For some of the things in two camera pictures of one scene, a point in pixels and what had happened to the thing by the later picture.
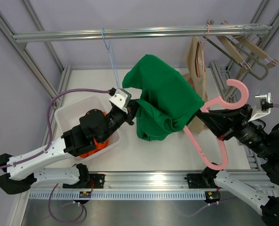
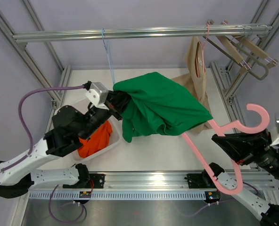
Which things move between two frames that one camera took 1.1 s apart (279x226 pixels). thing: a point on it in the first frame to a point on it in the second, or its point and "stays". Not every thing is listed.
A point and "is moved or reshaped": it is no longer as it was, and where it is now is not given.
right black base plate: (201, 180) stays
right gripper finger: (218, 124) to (236, 148)
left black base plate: (90, 181) stays
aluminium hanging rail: (60, 36) stays
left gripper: (132, 108) to (119, 100)
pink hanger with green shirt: (214, 101) to (220, 129)
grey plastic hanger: (260, 62) stays
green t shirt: (167, 102) is moved or reshaped
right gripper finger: (234, 114) to (244, 142)
